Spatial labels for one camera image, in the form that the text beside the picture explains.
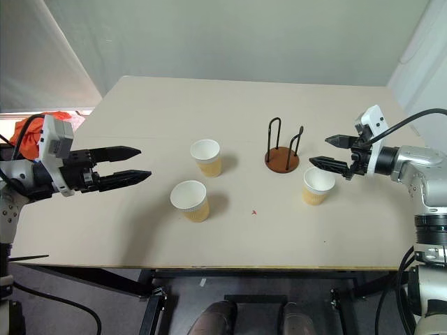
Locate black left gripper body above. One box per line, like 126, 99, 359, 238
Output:
59, 149, 102, 195

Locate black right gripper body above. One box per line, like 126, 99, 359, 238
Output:
346, 125, 373, 180

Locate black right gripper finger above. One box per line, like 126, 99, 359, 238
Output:
324, 134, 358, 149
308, 156, 352, 180

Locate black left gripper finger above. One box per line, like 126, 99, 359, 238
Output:
98, 169, 153, 193
89, 145, 142, 165

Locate tan paper cup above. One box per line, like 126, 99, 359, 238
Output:
189, 139, 224, 178
301, 167, 337, 207
170, 179, 210, 223

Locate pink patterned cloth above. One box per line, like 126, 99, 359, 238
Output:
68, 110, 92, 132

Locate orange cloth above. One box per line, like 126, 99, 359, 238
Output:
8, 110, 76, 155

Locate white fabric screen panel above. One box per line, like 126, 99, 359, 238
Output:
386, 0, 447, 121
0, 0, 103, 114

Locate dark rounded shape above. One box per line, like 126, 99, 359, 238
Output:
281, 301, 314, 335
188, 299, 239, 335

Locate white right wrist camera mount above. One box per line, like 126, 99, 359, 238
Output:
354, 104, 390, 176

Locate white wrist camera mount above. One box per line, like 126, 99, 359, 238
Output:
354, 104, 390, 176
34, 114, 76, 198

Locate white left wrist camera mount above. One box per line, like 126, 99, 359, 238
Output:
34, 114, 76, 198

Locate brown wire cup holder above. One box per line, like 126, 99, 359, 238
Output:
264, 117, 301, 174

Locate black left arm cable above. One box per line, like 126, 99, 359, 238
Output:
10, 114, 48, 163

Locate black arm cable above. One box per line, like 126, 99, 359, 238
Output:
362, 107, 447, 144
10, 114, 48, 163

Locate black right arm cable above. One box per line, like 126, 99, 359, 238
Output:
362, 107, 447, 144

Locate black robot body cables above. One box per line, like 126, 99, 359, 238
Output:
374, 245, 417, 335

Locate black floor cable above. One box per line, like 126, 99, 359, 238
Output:
13, 281, 103, 335

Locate black metal table frame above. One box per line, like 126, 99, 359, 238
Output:
9, 254, 420, 335

